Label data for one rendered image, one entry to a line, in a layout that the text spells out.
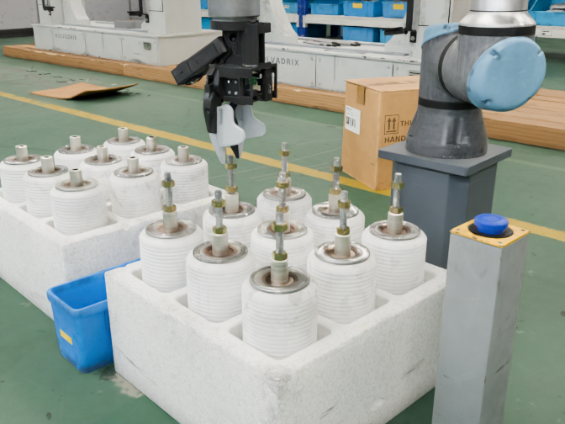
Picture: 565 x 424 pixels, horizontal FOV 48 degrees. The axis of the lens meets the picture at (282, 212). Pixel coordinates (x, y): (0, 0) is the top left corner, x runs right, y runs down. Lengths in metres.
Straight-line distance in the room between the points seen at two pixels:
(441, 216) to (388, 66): 1.84
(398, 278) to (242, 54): 0.39
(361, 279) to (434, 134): 0.42
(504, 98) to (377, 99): 0.87
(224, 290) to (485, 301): 0.33
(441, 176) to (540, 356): 0.35
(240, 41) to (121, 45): 3.56
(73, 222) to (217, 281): 0.42
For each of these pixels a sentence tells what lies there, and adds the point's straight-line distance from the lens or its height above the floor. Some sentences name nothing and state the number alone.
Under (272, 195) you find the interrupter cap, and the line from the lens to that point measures 1.09.
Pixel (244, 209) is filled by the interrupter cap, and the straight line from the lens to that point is 1.03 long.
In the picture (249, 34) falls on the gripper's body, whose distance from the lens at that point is 0.93.
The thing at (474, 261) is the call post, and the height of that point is 0.28.
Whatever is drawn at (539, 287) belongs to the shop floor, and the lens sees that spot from 1.43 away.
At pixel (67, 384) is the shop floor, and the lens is 1.10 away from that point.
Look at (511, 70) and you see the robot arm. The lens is 1.04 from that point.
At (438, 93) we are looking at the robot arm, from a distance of 1.18.
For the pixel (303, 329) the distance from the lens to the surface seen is 0.79.
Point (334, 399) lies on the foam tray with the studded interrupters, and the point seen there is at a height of 0.10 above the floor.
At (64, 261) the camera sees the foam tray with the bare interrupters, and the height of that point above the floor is 0.15.
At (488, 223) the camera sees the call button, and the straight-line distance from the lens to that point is 0.80.
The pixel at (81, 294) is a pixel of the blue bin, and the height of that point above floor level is 0.09.
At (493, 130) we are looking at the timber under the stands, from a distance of 2.68.
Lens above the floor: 0.60
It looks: 20 degrees down
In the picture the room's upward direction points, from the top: straight up
